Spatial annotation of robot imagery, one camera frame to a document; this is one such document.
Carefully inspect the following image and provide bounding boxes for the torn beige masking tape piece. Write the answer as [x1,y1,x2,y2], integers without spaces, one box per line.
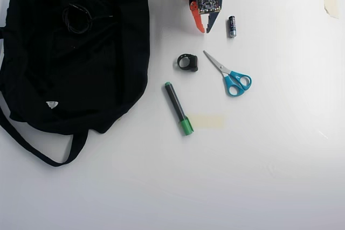
[323,0,340,19]

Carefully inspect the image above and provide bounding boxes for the black cable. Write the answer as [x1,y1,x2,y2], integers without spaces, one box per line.
[62,3,114,34]

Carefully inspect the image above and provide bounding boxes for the bare camera circuit board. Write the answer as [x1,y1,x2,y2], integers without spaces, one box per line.
[196,0,222,15]

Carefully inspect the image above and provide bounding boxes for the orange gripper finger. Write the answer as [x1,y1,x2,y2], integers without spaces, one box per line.
[189,0,205,34]

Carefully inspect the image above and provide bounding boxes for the blue handled scissors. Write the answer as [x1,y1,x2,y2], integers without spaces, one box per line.
[203,50,253,97]

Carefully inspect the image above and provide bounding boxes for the black plastic ring clip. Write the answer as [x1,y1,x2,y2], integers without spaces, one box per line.
[177,53,200,73]

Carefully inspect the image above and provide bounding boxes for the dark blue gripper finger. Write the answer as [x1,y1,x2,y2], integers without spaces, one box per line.
[205,12,219,34]

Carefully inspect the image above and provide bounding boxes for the black cylindrical battery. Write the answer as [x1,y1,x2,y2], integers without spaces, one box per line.
[227,15,238,39]

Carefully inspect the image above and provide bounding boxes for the wide beige masking tape strip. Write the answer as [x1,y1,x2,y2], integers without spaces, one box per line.
[188,115,227,130]

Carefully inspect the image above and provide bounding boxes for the black fabric bag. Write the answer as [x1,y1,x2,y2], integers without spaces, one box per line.
[0,0,151,168]

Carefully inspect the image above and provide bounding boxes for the green and black marker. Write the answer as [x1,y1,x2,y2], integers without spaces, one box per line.
[163,81,195,137]

